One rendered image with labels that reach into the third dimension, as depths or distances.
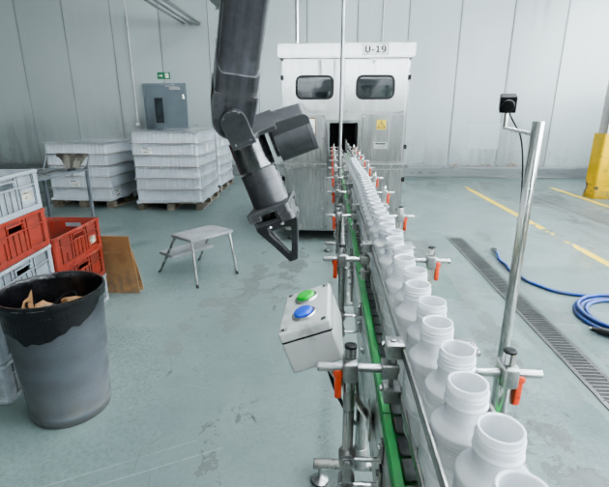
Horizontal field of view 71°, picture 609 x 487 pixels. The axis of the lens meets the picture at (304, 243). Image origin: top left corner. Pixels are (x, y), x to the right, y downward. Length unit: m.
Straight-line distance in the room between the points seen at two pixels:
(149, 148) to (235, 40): 6.28
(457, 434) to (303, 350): 0.28
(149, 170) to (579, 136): 9.24
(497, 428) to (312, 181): 4.48
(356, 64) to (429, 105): 5.86
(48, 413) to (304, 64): 3.79
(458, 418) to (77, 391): 2.03
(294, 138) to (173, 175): 6.15
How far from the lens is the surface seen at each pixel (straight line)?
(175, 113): 10.84
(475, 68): 10.77
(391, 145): 4.80
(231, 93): 0.58
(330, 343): 0.63
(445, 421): 0.45
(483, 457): 0.39
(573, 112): 11.58
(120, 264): 3.68
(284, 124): 0.62
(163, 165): 6.78
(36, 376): 2.28
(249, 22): 0.56
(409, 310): 0.64
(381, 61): 4.80
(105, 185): 7.31
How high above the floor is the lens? 1.40
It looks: 17 degrees down
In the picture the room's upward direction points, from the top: straight up
